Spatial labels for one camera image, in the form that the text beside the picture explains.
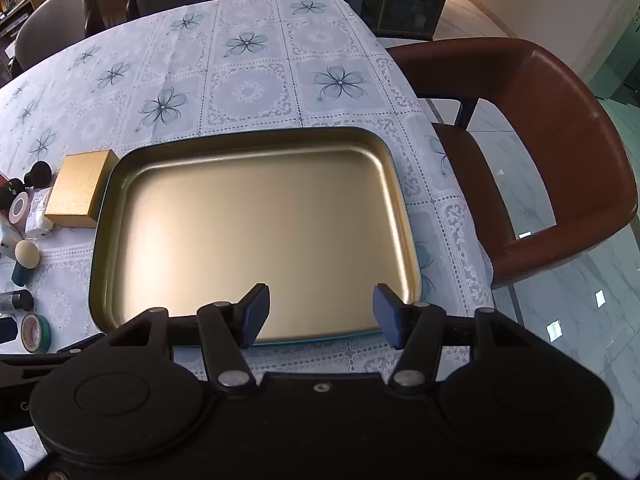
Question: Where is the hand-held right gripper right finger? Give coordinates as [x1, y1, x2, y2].
[372, 282, 534, 394]

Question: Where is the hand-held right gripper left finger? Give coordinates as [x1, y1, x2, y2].
[106, 282, 271, 394]

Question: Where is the green tape roll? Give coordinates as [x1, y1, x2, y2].
[19, 313, 52, 355]

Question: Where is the grey spray can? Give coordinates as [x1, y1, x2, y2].
[0, 288, 35, 314]

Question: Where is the beige makeup sponge teal base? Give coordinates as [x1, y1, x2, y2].
[10, 239, 41, 285]

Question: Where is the gold metal tray teal rim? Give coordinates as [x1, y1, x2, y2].
[88, 127, 424, 345]

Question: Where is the pink tape roll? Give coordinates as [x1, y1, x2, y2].
[8, 193, 35, 225]

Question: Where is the white cotton pad packet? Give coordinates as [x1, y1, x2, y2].
[23, 187, 57, 240]

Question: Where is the blue denim clothing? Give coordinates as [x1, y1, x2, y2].
[0, 432, 24, 479]

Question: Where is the gold cardboard box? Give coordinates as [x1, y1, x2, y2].
[44, 149, 121, 230]

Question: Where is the floral lace-print tablecloth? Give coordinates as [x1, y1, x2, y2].
[0, 0, 497, 467]

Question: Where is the brown leather chair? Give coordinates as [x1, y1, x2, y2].
[387, 37, 639, 290]

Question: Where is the wooden bookshelf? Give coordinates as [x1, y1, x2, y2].
[0, 0, 35, 86]

